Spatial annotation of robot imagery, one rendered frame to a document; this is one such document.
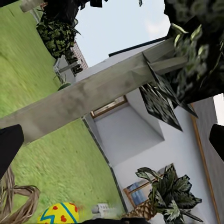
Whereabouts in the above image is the wicker basket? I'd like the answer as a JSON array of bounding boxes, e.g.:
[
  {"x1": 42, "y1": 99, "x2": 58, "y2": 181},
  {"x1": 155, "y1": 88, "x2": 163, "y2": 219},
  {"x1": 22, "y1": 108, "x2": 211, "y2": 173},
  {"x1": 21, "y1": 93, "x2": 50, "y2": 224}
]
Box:
[{"x1": 0, "y1": 164, "x2": 41, "y2": 224}]

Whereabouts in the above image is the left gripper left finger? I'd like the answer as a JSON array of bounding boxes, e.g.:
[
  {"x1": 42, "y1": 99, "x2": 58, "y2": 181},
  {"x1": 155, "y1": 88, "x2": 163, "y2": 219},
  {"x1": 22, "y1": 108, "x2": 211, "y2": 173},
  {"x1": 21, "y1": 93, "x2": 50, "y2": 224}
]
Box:
[{"x1": 0, "y1": 124, "x2": 24, "y2": 180}]

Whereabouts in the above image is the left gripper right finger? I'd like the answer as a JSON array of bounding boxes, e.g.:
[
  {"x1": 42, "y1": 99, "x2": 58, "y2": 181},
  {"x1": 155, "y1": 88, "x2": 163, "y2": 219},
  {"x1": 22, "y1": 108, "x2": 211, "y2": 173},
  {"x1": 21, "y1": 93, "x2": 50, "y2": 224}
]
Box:
[{"x1": 209, "y1": 124, "x2": 224, "y2": 161}]

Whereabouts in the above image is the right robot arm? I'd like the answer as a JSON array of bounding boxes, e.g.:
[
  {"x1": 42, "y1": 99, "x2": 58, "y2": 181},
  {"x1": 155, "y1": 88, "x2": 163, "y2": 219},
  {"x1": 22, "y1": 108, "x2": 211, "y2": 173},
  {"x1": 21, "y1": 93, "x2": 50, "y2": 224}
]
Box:
[{"x1": 84, "y1": 204, "x2": 149, "y2": 224}]

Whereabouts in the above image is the easter egg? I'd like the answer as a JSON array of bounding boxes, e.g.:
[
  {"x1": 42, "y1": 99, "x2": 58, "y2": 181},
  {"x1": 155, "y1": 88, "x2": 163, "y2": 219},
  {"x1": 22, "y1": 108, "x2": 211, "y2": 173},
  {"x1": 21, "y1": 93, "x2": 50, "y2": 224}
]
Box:
[{"x1": 36, "y1": 203, "x2": 79, "y2": 224}]

